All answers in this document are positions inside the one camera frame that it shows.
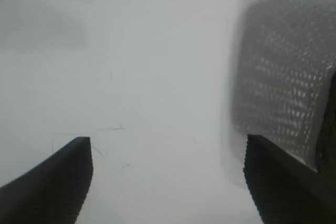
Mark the dark brown wicker basket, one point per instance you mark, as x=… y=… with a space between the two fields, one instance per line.
x=329 y=134

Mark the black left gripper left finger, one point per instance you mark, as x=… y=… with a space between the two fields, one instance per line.
x=47 y=190

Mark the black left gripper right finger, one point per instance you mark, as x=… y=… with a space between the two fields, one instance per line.
x=288 y=195

